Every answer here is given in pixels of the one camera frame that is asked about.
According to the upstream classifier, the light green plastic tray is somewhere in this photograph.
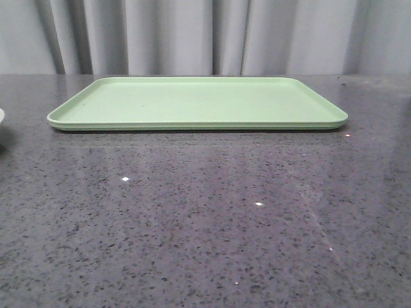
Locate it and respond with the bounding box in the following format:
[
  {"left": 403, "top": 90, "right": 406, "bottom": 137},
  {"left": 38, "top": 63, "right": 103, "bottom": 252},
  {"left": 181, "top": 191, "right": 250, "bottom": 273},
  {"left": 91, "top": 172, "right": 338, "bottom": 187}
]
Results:
[{"left": 47, "top": 77, "right": 348, "bottom": 131}]

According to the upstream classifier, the grey pleated curtain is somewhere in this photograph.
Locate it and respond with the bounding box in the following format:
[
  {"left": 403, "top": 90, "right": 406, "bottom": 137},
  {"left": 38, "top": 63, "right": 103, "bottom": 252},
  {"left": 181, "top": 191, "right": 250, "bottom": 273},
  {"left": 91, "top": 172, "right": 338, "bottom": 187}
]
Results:
[{"left": 1, "top": 1, "right": 410, "bottom": 76}]

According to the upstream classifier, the cream round plate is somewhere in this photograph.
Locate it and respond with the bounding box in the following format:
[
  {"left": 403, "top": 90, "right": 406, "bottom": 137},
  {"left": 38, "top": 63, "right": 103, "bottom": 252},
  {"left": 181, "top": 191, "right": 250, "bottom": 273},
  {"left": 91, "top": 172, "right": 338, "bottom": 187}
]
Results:
[{"left": 0, "top": 108, "right": 5, "bottom": 124}]

